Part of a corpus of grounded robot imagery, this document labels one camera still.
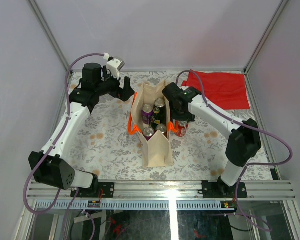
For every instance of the beige canvas bag orange handles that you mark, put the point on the beige canvas bag orange handles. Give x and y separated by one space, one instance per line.
157 152

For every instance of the purple soda can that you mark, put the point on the purple soda can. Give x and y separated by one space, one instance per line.
148 133
146 113

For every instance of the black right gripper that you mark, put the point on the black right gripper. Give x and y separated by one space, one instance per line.
188 117

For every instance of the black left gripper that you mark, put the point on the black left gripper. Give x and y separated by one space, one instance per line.
123 93

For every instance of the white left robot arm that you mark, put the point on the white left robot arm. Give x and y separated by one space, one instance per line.
51 165

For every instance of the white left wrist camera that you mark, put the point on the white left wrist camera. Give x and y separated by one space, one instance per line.
114 65

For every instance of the green glass bottle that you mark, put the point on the green glass bottle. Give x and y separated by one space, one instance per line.
158 117

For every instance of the aluminium front rail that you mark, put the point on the aluminium front rail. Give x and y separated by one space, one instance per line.
257 190

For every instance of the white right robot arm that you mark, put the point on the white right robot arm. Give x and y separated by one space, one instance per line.
243 142

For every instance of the red cola can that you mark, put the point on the red cola can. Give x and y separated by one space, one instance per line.
163 129
181 127

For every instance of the black energy drink can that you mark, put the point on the black energy drink can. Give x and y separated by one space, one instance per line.
160 107

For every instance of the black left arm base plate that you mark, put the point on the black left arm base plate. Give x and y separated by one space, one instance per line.
102 190

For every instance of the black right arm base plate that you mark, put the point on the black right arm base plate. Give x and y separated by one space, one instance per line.
219 190

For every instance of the red cloth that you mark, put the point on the red cloth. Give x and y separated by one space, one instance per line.
226 90

